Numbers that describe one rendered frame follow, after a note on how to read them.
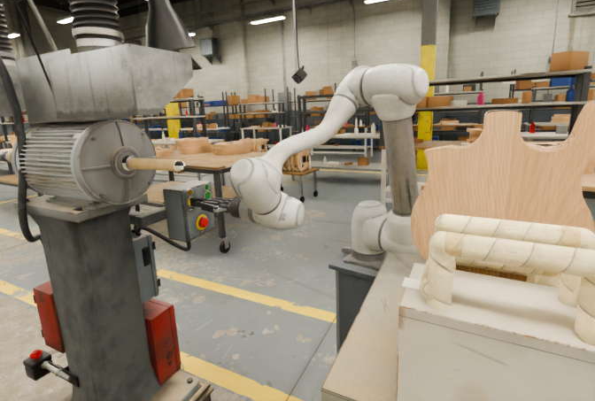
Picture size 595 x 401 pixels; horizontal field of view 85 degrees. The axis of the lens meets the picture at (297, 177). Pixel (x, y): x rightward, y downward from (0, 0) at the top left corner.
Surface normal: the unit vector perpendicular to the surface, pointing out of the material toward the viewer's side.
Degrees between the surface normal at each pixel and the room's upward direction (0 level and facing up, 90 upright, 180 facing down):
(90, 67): 90
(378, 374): 0
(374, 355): 0
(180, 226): 90
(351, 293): 90
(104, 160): 88
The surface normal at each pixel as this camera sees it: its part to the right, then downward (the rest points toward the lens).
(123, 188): 0.88, 0.19
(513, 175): -0.46, 0.20
